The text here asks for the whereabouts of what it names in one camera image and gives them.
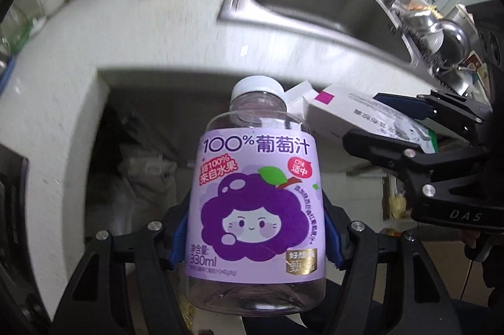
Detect white green carton box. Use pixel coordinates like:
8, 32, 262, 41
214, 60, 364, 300
283, 81, 440, 155

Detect black gas stove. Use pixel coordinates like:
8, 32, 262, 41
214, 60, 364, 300
0, 146, 31, 320

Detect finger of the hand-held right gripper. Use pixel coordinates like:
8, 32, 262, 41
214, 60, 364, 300
342, 128, 489, 179
373, 90, 493, 139

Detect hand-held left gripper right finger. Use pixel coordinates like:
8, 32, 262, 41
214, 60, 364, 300
321, 195, 464, 335

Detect green plastic dish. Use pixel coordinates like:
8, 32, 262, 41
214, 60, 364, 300
12, 20, 42, 53

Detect blue coaster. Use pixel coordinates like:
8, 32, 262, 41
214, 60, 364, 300
0, 55, 17, 95

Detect white plastic trash bag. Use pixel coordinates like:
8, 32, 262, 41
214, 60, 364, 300
114, 142, 186, 210

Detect steel bowl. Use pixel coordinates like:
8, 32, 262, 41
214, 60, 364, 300
433, 18, 472, 57
402, 10, 438, 29

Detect purple juice bottle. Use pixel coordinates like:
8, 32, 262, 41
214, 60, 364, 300
185, 77, 328, 318

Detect glass carafe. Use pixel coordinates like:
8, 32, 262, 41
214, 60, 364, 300
0, 2, 32, 48

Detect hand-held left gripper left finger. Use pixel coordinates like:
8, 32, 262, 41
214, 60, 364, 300
49, 197, 192, 335

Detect person's right hand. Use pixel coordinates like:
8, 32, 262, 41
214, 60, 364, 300
461, 229, 495, 262

